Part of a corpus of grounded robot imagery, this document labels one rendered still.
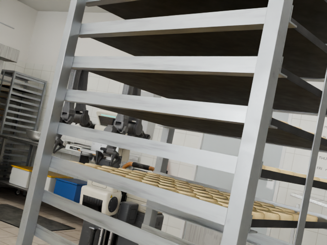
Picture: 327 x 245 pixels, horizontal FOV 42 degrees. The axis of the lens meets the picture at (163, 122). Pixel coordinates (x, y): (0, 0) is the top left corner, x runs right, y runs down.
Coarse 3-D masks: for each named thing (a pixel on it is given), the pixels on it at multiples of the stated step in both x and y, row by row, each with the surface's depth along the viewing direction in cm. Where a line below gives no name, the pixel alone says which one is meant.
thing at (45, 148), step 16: (80, 0) 114; (80, 16) 115; (64, 32) 114; (64, 48) 113; (64, 64) 113; (64, 80) 113; (64, 96) 114; (48, 112) 112; (48, 128) 111; (48, 144) 112; (48, 160) 112; (32, 176) 112; (32, 192) 110; (32, 208) 110; (32, 224) 111; (32, 240) 111
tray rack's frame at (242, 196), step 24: (288, 0) 72; (264, 24) 73; (288, 24) 73; (264, 48) 72; (264, 72) 71; (264, 96) 70; (264, 120) 70; (240, 144) 71; (264, 144) 71; (312, 144) 87; (240, 168) 70; (312, 168) 87; (240, 192) 70; (240, 216) 69; (240, 240) 69
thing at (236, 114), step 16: (80, 96) 109; (96, 96) 105; (112, 96) 101; (128, 96) 97; (144, 96) 94; (160, 112) 90; (176, 112) 86; (192, 112) 84; (208, 112) 81; (224, 112) 78; (240, 112) 76; (272, 112) 72
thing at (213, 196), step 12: (96, 168) 108; (108, 168) 117; (120, 168) 128; (144, 180) 102; (156, 180) 110; (168, 180) 119; (180, 180) 129; (180, 192) 94; (192, 192) 96; (204, 192) 107; (216, 192) 111; (228, 204) 86; (264, 204) 108; (264, 216) 86; (276, 216) 86; (288, 216) 91; (312, 216) 100
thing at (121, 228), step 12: (48, 192) 111; (60, 204) 107; (72, 204) 103; (84, 216) 100; (96, 216) 97; (108, 216) 94; (108, 228) 93; (120, 228) 91; (132, 228) 88; (132, 240) 88; (144, 240) 86; (156, 240) 84; (168, 240) 82
